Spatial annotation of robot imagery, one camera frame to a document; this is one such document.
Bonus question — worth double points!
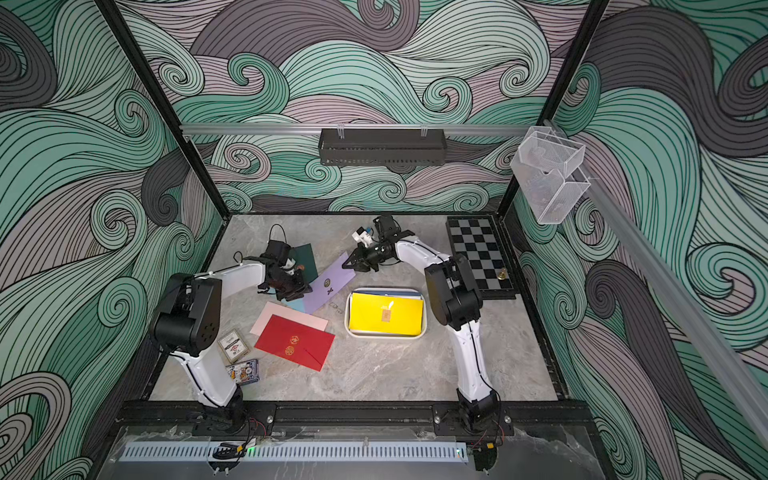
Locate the blue playing card box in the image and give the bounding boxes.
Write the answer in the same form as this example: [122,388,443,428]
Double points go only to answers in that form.
[226,358,260,386]

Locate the red envelope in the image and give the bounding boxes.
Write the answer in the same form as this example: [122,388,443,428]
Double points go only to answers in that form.
[255,315,335,371]

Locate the light blue envelope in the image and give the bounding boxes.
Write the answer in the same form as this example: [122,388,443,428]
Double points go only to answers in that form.
[281,298,305,312]

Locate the dark green envelope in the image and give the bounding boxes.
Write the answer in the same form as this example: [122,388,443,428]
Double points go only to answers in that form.
[290,243,318,283]

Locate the black wall shelf tray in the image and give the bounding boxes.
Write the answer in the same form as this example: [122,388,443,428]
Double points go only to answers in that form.
[318,128,447,167]

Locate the lavender envelope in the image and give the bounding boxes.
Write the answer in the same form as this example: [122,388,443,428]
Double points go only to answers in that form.
[303,252,356,314]

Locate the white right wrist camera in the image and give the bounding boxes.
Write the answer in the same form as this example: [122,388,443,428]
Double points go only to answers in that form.
[352,227,375,248]

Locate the white plastic storage box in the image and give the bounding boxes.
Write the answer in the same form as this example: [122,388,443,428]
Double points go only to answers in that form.
[344,287,428,340]

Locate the framed card box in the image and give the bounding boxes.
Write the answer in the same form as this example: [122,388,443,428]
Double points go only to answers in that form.
[217,329,250,364]

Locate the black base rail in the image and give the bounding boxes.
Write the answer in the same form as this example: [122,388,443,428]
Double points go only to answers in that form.
[116,400,592,432]

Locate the black white chessboard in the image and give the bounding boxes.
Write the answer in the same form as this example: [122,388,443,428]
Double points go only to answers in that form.
[446,215,518,300]

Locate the clear acrylic wall bin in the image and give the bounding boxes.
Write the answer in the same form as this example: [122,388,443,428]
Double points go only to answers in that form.
[511,126,591,225]

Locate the white perforated cable duct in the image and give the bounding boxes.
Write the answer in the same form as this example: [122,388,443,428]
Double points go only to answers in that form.
[117,441,469,464]

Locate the pink envelope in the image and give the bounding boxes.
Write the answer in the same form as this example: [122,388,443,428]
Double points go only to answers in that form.
[250,302,328,337]

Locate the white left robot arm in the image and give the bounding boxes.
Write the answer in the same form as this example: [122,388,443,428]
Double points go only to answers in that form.
[149,240,311,432]

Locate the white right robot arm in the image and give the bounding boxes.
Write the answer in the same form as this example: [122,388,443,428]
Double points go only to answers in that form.
[342,215,502,433]

